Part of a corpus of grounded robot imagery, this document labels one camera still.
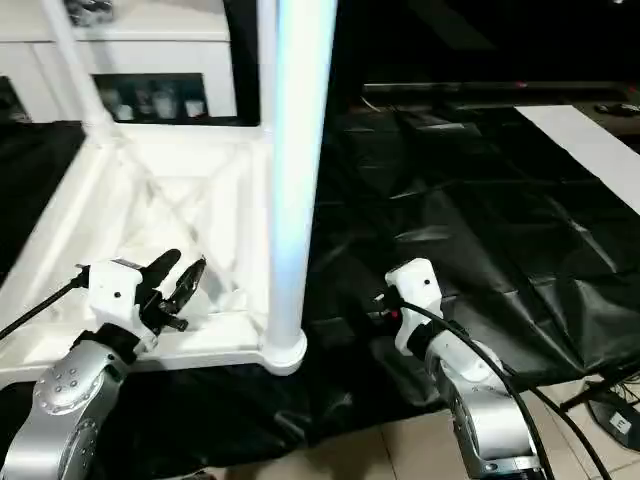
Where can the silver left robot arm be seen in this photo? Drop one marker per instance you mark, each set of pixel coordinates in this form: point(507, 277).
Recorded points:
point(60, 410)

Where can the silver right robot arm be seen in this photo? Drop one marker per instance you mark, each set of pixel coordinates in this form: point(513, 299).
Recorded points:
point(490, 410)

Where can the black plastic mat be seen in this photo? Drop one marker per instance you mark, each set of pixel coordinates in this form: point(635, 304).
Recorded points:
point(460, 230)

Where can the white jar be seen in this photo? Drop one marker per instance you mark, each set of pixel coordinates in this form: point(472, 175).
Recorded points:
point(193, 106)

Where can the white cabinet with glass doors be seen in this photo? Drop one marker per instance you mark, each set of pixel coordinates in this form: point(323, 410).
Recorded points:
point(150, 50)

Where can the black round floor base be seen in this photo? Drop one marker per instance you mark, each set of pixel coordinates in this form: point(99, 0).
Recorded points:
point(618, 418)

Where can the white flat sheet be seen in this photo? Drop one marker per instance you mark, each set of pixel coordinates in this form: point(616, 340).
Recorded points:
point(590, 150)

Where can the small grey patterned box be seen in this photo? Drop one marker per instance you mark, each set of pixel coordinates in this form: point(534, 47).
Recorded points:
point(90, 10)

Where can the black backdrop cloth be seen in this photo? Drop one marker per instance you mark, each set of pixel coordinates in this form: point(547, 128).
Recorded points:
point(440, 40)

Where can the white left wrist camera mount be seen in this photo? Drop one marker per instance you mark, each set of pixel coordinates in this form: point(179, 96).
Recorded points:
point(115, 295)

